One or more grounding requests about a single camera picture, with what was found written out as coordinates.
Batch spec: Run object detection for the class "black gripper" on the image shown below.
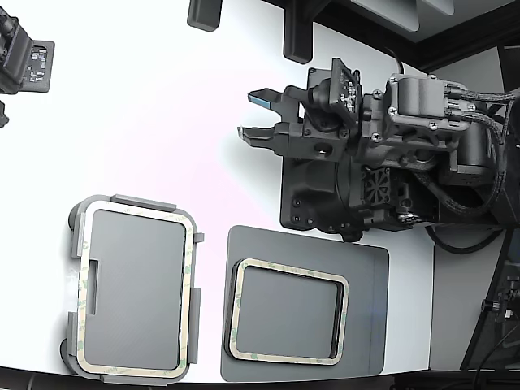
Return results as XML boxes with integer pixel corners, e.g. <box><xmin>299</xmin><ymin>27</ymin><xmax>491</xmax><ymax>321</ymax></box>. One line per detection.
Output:
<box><xmin>237</xmin><ymin>86</ymin><xmax>366</xmax><ymax>164</ymax></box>

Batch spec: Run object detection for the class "beige adhesive liner frame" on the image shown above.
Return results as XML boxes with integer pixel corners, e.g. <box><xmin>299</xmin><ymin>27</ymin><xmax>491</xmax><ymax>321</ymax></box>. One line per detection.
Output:
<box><xmin>76</xmin><ymin>206</ymin><xmax>197</xmax><ymax>383</ymax></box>

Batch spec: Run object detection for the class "gray 3D printed tray box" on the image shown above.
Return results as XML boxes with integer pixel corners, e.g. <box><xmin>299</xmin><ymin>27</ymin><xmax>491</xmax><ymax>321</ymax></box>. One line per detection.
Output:
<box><xmin>59</xmin><ymin>193</ymin><xmax>206</xmax><ymax>386</ymax></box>

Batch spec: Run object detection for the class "gray slanted panel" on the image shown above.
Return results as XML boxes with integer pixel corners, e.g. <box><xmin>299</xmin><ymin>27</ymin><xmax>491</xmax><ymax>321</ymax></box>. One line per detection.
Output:
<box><xmin>349</xmin><ymin>0</ymin><xmax>422</xmax><ymax>33</ymax></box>

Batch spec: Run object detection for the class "black table border ledge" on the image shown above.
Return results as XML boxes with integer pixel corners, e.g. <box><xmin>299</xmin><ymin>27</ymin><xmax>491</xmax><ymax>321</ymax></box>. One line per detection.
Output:
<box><xmin>259</xmin><ymin>0</ymin><xmax>520</xmax><ymax>74</ymax></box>

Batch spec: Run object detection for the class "dark flat panel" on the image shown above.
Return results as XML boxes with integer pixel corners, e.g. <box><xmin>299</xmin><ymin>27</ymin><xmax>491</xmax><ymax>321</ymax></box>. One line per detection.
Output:
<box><xmin>498</xmin><ymin>45</ymin><xmax>520</xmax><ymax>94</ymax></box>

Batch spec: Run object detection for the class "black equipment stand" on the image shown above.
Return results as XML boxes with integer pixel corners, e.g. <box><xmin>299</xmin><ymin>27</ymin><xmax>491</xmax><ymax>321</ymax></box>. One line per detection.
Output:
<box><xmin>461</xmin><ymin>259</ymin><xmax>520</xmax><ymax>371</ymax></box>

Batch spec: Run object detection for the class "wrist camera with circuit board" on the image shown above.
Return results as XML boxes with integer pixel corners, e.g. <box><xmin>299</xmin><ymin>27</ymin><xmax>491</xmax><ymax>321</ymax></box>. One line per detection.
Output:
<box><xmin>304</xmin><ymin>58</ymin><xmax>364</xmax><ymax>123</ymax></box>

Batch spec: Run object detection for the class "long black bracket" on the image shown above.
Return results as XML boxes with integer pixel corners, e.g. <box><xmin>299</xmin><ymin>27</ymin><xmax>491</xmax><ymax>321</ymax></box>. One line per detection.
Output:
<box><xmin>283</xmin><ymin>0</ymin><xmax>314</xmax><ymax>65</ymax></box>

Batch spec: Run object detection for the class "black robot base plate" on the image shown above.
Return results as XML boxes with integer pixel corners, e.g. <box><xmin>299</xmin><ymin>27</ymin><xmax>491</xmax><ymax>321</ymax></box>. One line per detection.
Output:
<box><xmin>279</xmin><ymin>156</ymin><xmax>340</xmax><ymax>241</ymax></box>

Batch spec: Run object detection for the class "short black bracket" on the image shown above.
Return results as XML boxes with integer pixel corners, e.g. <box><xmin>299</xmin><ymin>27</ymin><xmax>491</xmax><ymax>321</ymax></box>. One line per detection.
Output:
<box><xmin>186</xmin><ymin>0</ymin><xmax>223</xmax><ymax>33</ymax></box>

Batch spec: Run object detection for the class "thin black cable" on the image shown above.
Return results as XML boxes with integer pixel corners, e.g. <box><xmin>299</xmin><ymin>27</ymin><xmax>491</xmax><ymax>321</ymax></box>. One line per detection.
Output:
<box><xmin>385</xmin><ymin>46</ymin><xmax>404</xmax><ymax>75</ymax></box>

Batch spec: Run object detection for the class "gray flat base plate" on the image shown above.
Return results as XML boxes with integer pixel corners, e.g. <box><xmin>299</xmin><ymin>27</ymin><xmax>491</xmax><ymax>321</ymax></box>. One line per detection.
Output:
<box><xmin>220</xmin><ymin>225</ymin><xmax>390</xmax><ymax>383</ymax></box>

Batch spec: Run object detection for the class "long braided black cable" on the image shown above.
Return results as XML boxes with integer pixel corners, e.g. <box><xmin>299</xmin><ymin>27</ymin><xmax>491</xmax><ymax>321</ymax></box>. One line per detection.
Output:
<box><xmin>414</xmin><ymin>89</ymin><xmax>520</xmax><ymax>219</ymax></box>

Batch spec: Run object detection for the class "black camera module with board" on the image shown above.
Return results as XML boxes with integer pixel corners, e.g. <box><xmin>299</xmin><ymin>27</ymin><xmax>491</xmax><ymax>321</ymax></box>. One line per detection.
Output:
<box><xmin>0</xmin><ymin>0</ymin><xmax>56</xmax><ymax>95</ymax></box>

